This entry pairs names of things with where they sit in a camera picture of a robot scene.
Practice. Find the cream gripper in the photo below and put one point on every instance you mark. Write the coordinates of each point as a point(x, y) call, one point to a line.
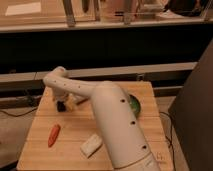
point(71, 103)

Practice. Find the black eraser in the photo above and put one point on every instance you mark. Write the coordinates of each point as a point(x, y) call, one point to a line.
point(61, 107)

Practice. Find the white paper cup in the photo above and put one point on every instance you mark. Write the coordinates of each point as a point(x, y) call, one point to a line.
point(79, 99)

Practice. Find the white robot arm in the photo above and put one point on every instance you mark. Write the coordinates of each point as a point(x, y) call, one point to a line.
point(122, 135)

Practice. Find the white sponge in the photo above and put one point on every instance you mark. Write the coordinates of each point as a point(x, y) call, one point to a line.
point(91, 145)

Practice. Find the orange carrot toy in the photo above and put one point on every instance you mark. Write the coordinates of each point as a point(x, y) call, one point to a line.
point(53, 135)

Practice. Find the wooden table board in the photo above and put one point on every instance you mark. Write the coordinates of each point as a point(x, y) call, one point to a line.
point(77, 126)

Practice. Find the green bowl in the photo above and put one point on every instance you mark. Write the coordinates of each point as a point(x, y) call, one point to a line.
point(135, 105)

